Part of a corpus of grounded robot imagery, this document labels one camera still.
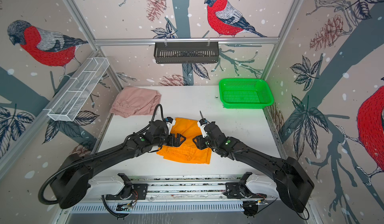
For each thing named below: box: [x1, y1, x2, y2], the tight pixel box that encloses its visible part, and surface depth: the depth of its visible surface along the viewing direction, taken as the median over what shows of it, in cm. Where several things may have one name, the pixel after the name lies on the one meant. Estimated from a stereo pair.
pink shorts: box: [109, 86, 162, 118], surface depth 109 cm
